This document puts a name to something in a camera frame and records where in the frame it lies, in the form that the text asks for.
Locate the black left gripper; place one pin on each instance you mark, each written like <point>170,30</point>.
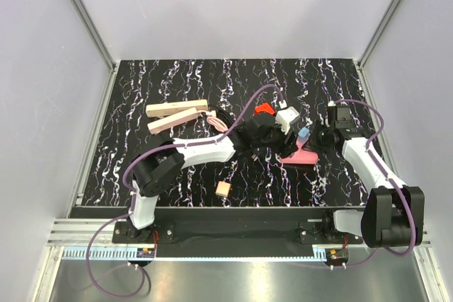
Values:
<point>282,149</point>

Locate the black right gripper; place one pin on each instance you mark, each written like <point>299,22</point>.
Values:
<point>320,125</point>

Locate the red block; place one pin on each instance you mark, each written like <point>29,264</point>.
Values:
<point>264,108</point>

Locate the blue plug block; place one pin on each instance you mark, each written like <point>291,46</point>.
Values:
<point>304,134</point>

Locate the pink triangular socket block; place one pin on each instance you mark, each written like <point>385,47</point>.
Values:
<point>301,157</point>

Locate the pink plug adapter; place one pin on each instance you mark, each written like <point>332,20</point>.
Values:
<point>223,189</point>

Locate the beige power strip red sockets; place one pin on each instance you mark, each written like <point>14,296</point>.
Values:
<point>166,109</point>

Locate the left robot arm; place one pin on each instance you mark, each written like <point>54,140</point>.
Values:
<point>152,172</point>

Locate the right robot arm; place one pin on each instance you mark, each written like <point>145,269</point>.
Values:
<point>394,213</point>

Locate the pink power strip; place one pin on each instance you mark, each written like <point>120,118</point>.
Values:
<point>172,120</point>

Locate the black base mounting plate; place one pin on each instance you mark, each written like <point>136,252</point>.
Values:
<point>243,233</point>

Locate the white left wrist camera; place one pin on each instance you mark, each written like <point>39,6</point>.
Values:
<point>286,117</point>

